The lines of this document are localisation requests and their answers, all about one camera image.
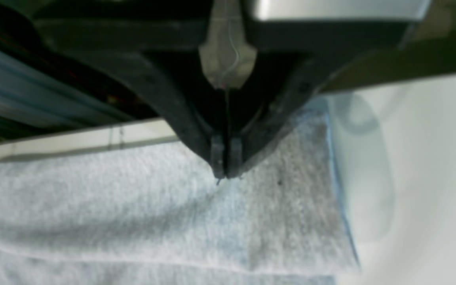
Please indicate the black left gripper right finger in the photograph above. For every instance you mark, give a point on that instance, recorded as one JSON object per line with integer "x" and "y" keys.
{"x": 294, "y": 59}

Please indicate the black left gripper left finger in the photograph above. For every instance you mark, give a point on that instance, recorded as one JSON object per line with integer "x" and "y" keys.
{"x": 159, "y": 61}

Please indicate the grey T-shirt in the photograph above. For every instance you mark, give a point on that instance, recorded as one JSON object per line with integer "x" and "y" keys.
{"x": 155, "y": 215}

